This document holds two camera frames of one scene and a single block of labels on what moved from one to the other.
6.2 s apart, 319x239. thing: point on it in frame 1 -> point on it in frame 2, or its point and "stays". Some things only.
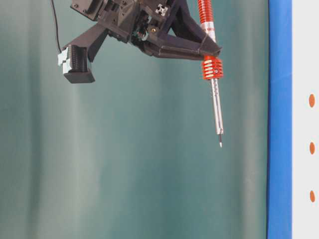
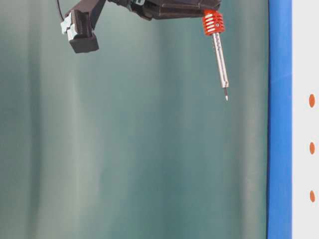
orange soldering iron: (213, 65) -> (214, 23)
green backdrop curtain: (134, 155) stays
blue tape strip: (279, 178) stays
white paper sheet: (305, 119) stays
